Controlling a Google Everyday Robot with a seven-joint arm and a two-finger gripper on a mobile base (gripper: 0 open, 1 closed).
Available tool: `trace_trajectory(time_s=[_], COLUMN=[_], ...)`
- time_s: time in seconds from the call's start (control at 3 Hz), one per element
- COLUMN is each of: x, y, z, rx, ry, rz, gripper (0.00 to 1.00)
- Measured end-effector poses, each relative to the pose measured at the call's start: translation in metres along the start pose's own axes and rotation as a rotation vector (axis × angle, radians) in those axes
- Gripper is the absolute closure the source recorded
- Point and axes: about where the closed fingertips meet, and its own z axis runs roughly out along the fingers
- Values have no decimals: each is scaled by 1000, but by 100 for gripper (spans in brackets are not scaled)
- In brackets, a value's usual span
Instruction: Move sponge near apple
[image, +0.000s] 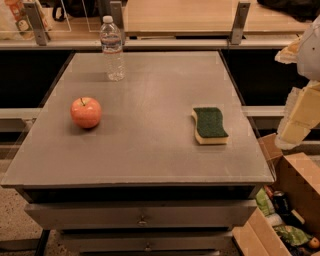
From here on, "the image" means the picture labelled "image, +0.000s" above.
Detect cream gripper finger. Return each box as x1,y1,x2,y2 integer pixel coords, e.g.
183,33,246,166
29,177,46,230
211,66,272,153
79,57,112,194
275,37,301,64
275,81,320,150

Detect green and yellow sponge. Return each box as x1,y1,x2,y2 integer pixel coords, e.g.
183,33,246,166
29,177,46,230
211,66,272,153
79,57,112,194
192,107,229,145

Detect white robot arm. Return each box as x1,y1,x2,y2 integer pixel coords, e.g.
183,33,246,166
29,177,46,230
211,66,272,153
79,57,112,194
275,16,320,150

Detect red apple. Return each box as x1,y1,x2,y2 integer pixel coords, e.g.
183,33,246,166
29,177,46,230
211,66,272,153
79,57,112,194
70,97,102,129

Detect brown cardboard box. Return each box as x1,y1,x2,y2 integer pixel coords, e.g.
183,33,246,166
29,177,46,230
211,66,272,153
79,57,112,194
232,133,320,256

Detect black drink can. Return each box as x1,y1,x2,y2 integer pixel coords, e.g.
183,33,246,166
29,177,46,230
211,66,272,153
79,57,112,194
273,191,290,214

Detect green snack bag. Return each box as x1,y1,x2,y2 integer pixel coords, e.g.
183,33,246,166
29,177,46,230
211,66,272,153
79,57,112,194
256,188,275,216

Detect green leafy packet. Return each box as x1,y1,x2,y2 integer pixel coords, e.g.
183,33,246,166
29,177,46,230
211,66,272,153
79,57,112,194
274,225,312,246

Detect small orange fruit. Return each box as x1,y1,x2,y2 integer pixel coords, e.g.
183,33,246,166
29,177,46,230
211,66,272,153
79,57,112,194
308,237,320,249

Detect upper grey drawer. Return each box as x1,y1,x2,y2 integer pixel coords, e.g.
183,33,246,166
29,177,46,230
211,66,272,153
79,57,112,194
25,200,256,230

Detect grey drawer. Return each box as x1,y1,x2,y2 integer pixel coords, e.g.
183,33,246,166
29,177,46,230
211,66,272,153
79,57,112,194
25,200,256,230
61,232,232,253

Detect grey drawer cabinet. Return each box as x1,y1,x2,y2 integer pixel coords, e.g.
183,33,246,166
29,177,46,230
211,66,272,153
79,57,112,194
2,51,274,256

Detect light wooden desk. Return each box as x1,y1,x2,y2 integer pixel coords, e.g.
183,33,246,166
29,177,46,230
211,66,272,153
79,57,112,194
123,0,310,35

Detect lower grey drawer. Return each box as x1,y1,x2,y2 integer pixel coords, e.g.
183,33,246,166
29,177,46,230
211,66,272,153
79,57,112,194
61,232,232,253

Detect clear plastic water bottle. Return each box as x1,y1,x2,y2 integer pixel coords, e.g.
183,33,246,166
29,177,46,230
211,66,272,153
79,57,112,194
100,16,125,81

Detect black bag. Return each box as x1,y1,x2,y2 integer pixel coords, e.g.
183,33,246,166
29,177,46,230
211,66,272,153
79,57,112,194
52,0,99,22

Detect orange labelled package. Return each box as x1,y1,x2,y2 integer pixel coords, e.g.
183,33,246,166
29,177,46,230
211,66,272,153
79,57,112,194
4,0,32,33

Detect right metal bracket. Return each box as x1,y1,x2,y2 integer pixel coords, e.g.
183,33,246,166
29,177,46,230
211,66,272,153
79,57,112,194
229,1,250,45

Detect metal bracket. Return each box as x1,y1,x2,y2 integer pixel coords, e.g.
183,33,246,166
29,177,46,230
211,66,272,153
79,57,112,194
23,0,49,46
229,1,250,45
110,0,126,43

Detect middle metal bracket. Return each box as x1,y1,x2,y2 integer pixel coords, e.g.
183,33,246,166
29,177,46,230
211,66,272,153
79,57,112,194
110,0,126,43

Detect left metal bracket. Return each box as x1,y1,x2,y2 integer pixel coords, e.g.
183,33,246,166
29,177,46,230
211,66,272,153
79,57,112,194
23,0,49,46

